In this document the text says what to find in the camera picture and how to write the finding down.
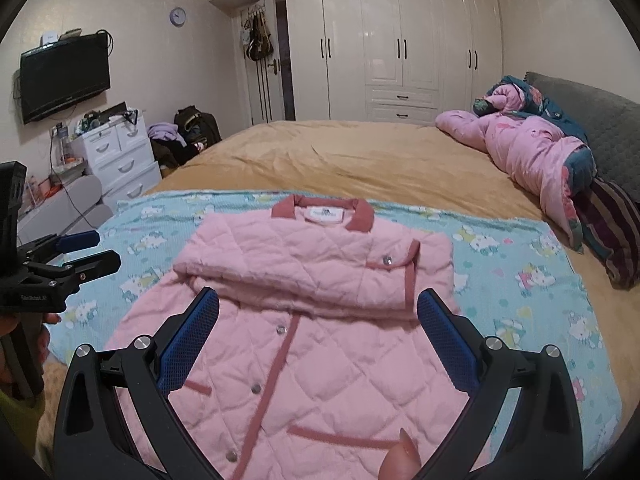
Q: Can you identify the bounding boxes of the pink quilted jacket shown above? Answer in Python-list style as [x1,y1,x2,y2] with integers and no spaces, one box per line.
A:
[108,195,468,479]

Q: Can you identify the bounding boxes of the lilac clothes pile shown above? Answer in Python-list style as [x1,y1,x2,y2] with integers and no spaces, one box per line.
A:
[146,122,186,146]

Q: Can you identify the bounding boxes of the white bedroom door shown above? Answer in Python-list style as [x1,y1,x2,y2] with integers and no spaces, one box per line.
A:
[239,0,285,125]

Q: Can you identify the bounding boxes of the person left hand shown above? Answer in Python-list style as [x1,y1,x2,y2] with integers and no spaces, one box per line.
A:
[1,313,62,400]

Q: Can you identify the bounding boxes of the person right hand thumb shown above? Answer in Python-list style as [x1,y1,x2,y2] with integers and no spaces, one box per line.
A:
[378,428,422,480]

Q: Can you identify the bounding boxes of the yellow green sleeve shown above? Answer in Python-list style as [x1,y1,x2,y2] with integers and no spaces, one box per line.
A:
[0,391,46,457]

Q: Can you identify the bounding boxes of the white drawer chest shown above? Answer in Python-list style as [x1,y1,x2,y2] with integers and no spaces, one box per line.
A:
[72,108,162,206]

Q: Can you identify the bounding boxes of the blue cartoon cat blanket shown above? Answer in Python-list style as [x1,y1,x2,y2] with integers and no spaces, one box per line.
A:
[51,190,622,466]

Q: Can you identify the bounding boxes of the black backpack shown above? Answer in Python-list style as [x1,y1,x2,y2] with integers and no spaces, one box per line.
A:
[174,105,222,148]

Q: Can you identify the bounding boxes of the dark striped pillow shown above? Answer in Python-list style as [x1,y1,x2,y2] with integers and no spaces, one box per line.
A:
[573,177,640,289]

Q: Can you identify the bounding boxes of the hanging bags on door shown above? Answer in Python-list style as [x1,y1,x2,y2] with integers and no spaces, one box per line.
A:
[241,8,274,62]

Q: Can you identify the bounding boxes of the tan bed cover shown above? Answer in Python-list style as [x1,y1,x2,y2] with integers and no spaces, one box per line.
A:
[37,122,639,465]

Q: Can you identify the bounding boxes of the grey headboard cushion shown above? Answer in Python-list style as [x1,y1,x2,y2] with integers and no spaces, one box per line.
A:
[525,72,640,203]

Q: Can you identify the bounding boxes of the white glossy wardrobe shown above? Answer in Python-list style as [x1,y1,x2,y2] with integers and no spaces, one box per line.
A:
[210,0,502,125]

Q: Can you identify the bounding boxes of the black wall television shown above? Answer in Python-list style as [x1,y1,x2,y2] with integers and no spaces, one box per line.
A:
[18,32,111,125]

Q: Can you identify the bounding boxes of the round purple wall clock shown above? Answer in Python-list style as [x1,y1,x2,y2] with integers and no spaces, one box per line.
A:
[169,6,186,27]

